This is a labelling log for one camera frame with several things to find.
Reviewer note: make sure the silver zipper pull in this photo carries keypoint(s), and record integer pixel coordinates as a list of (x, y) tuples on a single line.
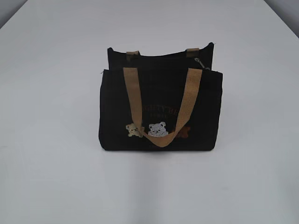
[(201, 64)]

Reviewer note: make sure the black canvas tote bag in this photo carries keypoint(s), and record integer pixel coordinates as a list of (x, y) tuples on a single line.
[(162, 84)]

